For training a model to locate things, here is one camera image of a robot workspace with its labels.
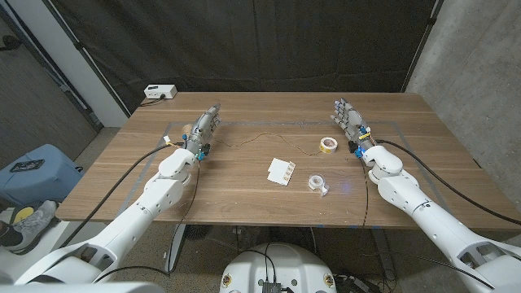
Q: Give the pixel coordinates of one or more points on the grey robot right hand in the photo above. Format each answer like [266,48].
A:
[354,124]

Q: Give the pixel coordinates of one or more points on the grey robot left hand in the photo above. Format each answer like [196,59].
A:
[201,130]

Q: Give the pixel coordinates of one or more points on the brown twine spool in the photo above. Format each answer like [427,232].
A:
[186,129]

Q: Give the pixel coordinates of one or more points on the brown twine strand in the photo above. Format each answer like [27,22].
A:
[264,133]

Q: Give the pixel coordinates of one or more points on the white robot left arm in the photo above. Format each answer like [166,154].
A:
[122,228]

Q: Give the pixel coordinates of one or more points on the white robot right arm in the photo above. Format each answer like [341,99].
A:
[427,219]

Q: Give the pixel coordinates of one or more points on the white yellow sticker roll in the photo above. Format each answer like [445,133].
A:
[325,149]

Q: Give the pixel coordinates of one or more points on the clear tape roll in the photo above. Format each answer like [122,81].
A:
[313,185]

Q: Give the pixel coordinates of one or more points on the white sticker sheet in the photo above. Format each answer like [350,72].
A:
[278,171]

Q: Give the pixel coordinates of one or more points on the white power socket box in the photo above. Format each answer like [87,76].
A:
[160,91]

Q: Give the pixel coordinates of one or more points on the black backdrop curtain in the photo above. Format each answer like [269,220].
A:
[244,40]

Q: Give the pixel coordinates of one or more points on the black backdrop stand pole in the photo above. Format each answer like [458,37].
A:
[78,45]
[423,38]

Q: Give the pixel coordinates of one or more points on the grey table leg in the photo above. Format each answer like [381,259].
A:
[382,252]
[176,248]

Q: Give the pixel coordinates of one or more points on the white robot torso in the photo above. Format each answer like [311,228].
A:
[293,264]

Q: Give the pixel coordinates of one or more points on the floor power strip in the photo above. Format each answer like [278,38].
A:
[354,282]

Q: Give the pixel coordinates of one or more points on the blue chair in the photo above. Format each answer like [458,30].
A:
[45,183]

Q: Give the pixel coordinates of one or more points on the black torso connector box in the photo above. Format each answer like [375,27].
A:
[272,287]

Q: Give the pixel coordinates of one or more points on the black flat device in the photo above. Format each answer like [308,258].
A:
[27,165]

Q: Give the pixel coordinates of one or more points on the grey sneaker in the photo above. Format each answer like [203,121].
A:
[32,230]

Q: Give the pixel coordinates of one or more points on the yellow black shoe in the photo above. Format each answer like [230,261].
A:
[22,215]

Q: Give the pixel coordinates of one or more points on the black wall rail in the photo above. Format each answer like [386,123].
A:
[63,87]

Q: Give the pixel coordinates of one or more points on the black wall hook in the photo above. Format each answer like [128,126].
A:
[9,42]

